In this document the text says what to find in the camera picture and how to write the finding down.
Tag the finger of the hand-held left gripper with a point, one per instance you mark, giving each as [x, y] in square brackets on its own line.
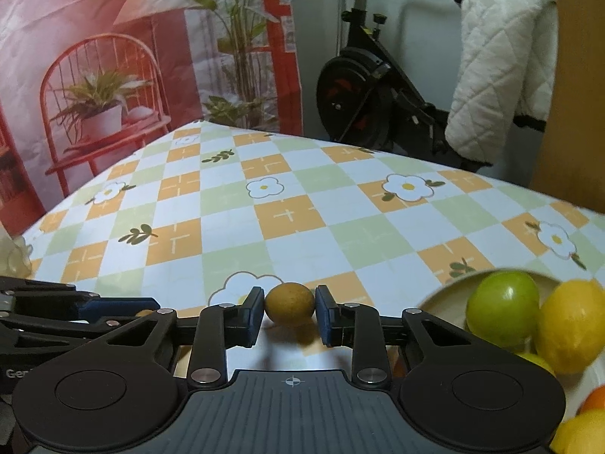
[118, 308]
[56, 335]

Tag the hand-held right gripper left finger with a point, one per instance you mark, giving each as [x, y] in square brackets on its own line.
[255, 314]

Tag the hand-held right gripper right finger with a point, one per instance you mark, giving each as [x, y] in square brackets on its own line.
[325, 314]

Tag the brown longan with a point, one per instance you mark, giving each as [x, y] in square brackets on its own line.
[289, 303]
[145, 313]

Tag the beige round plate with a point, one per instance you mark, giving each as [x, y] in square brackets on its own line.
[449, 298]

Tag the green jujube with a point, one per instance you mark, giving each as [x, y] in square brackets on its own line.
[501, 310]
[536, 363]

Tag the yellow lemon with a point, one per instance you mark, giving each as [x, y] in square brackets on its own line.
[572, 326]
[581, 432]

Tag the small round tangerine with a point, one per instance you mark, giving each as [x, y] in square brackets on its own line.
[596, 399]

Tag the pale translucent object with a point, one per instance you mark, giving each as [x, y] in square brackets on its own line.
[14, 255]

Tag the checked floral tablecloth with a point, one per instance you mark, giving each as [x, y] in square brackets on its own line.
[331, 208]

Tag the black exercise bike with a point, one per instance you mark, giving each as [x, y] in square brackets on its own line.
[349, 90]

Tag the red printed backdrop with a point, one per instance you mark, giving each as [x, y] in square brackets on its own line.
[94, 33]

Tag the white quilted blanket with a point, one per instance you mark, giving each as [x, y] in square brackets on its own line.
[496, 80]

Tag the wooden board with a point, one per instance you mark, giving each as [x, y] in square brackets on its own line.
[581, 104]

